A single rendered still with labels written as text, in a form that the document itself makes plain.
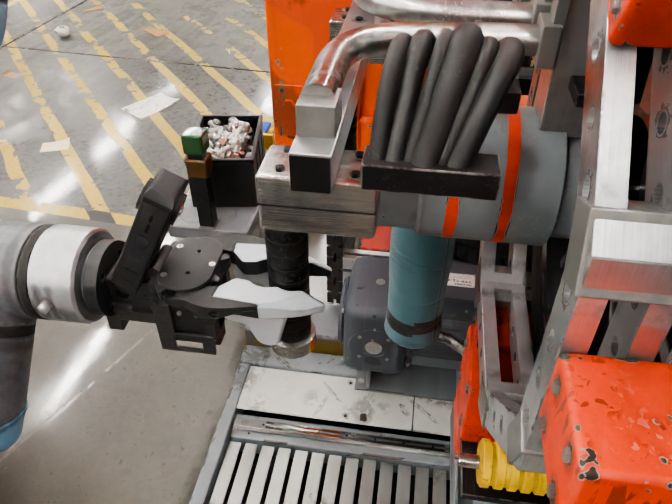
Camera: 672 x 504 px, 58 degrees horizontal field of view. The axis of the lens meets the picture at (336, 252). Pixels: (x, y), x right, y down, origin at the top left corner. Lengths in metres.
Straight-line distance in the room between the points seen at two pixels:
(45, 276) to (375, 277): 0.73
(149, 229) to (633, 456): 0.37
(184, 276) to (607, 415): 0.34
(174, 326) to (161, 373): 1.03
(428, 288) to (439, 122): 0.48
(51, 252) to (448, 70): 0.37
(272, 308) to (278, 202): 0.10
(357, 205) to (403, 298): 0.45
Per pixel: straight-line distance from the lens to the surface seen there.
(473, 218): 0.60
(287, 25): 1.07
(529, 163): 0.59
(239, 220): 1.26
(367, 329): 1.13
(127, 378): 1.61
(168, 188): 0.50
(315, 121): 0.42
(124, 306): 0.60
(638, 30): 0.40
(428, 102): 0.41
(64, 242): 0.58
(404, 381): 1.41
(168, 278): 0.54
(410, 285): 0.85
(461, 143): 0.40
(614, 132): 0.39
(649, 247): 0.39
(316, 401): 1.38
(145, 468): 1.44
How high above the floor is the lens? 1.18
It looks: 39 degrees down
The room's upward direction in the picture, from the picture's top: straight up
